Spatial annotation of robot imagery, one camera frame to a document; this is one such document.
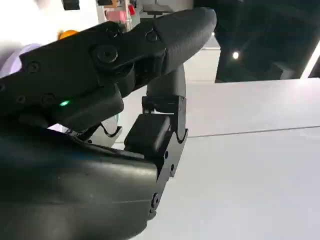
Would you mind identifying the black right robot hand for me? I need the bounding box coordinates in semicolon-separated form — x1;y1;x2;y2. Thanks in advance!
0;6;218;240

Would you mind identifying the lilac plate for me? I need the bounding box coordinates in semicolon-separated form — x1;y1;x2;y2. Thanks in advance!
0;43;44;79

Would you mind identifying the orange and white bread roll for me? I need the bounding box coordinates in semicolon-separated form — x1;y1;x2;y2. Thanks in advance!
58;29;79;40

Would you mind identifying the pink box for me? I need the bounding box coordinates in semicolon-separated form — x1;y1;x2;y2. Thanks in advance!
104;8;126;25

